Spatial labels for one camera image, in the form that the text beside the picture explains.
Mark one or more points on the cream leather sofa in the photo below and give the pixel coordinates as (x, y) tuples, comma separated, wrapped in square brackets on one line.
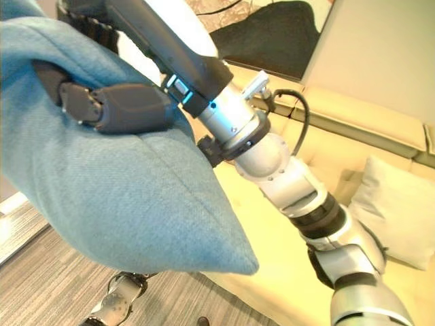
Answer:
[(357, 112)]

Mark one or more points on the robot right hand black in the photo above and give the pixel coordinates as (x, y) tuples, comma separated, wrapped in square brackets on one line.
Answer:
[(190, 61)]

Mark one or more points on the cream white cushion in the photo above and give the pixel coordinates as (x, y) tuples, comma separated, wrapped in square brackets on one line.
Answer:
[(397, 210)]

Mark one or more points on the black and white wall painting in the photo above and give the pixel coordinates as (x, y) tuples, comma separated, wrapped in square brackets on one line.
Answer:
[(272, 37)]

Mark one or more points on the robot right arm silver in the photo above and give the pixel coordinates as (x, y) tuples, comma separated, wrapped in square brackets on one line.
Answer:
[(272, 163)]

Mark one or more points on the blue fabric cushion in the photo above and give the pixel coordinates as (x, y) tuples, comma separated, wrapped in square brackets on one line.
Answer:
[(112, 190)]

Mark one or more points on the robot dark foot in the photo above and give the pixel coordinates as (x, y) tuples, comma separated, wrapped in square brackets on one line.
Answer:
[(203, 321)]

